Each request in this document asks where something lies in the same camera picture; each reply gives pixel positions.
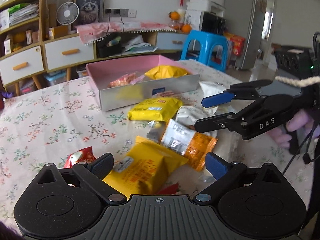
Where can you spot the silver foil snack packet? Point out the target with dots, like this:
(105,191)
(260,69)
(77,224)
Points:
(157,129)

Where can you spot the pink clear cookie pack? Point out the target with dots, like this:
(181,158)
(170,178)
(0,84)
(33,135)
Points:
(127,79)

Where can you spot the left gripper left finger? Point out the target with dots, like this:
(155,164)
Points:
(91,178)

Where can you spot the oranges in bowl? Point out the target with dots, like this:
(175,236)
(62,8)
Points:
(177,21)

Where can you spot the wall power outlet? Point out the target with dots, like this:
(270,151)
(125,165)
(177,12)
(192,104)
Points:
(128,13)

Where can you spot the white desk fan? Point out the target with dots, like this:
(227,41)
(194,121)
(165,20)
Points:
(61,15)

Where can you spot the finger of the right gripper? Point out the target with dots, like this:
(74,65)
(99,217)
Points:
(231,121)
(239,91)

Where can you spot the pink floral cloth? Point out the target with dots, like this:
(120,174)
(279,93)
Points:
(89,33)

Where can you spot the wooden drawer cabinet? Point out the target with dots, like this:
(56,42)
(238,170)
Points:
(44,56)

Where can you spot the pink silver storage box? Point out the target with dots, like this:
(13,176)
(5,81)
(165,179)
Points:
(102,73)

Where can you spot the floral tablecloth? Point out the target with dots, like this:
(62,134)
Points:
(48,125)

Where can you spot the yellow crimped snack bag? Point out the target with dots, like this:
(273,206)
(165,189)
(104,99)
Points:
(165,72)

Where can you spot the large yellow snack bag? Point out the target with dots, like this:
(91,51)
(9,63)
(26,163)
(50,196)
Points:
(144,169)

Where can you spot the framed cat picture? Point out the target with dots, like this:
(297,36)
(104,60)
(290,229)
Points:
(90,11)

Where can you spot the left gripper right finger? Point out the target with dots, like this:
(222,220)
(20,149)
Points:
(226,175)

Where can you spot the black microwave oven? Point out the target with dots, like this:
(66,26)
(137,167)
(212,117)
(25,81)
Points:
(205,21)

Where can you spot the right hand purple glove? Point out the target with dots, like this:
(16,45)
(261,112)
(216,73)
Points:
(302,119)

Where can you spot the yellow snack packet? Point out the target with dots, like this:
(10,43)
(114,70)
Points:
(155,109)

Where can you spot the blue plastic stool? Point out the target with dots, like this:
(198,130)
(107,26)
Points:
(208,42)

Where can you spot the white printed snack bag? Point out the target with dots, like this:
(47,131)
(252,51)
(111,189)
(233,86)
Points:
(188,115)

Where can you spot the white orange snack packet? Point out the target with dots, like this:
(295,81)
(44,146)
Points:
(188,143)

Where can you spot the silver refrigerator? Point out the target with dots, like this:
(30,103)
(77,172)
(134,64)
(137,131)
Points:
(245,18)

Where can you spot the brown biscuit clear pack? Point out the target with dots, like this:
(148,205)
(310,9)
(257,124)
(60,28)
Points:
(164,94)

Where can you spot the red snack bag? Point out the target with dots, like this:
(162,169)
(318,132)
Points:
(170,190)
(83,155)

